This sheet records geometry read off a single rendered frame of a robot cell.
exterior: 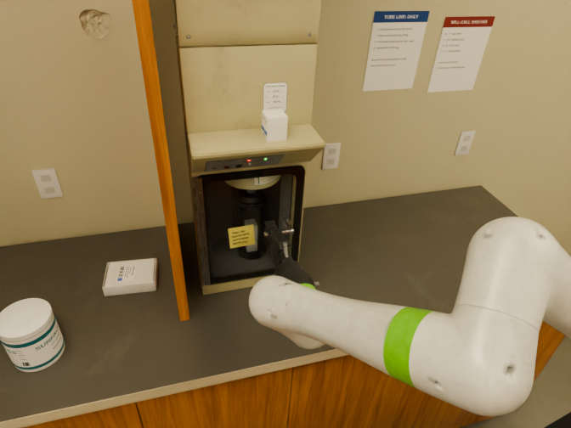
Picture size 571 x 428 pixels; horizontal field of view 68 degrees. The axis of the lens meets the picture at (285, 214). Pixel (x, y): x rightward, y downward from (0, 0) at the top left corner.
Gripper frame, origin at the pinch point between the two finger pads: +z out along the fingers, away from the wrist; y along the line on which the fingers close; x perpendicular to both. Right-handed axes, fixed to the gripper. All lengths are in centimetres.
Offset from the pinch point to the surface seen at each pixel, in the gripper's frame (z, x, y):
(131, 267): 19, 43, -22
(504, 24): 47, -101, 45
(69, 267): 28, 63, -26
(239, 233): 3.4, 9.1, -1.7
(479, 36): 47, -91, 41
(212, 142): -1.4, 15.8, 31.2
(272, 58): 4.5, -0.1, 48.3
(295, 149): -6.8, -3.3, 30.1
